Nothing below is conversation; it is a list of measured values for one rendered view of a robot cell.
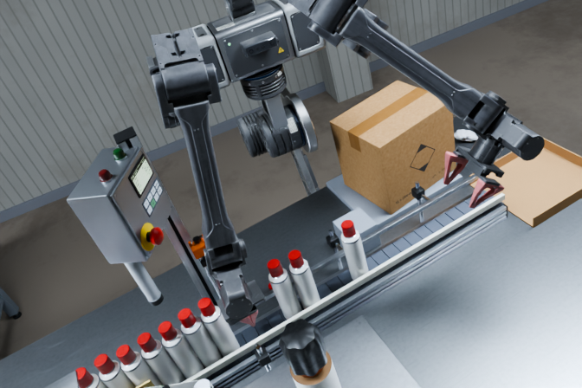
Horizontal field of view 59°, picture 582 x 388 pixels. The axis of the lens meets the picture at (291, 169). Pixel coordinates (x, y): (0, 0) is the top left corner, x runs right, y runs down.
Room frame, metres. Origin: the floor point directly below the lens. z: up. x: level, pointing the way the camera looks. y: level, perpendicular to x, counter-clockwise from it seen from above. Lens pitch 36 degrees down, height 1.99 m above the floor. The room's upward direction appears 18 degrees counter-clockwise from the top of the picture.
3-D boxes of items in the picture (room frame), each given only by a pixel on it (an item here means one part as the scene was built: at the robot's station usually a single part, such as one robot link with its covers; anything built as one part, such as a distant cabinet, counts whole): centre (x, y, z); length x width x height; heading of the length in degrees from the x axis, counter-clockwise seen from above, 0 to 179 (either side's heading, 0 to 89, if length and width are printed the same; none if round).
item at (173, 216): (0.98, 0.32, 1.17); 0.04 x 0.04 x 0.67; 16
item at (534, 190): (1.13, -0.72, 0.85); 0.30 x 0.26 x 0.04; 106
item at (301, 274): (0.90, 0.06, 0.98); 0.05 x 0.05 x 0.20
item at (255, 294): (0.80, 0.20, 1.12); 0.10 x 0.07 x 0.07; 106
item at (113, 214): (0.91, 0.36, 1.38); 0.17 x 0.10 x 0.19; 161
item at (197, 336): (0.83, 0.34, 0.98); 0.05 x 0.05 x 0.20
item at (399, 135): (1.34, -0.35, 0.99); 0.30 x 0.24 x 0.27; 114
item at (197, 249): (0.90, 0.26, 1.05); 0.10 x 0.04 x 0.33; 16
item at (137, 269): (0.91, 0.42, 1.18); 0.04 x 0.04 x 0.21
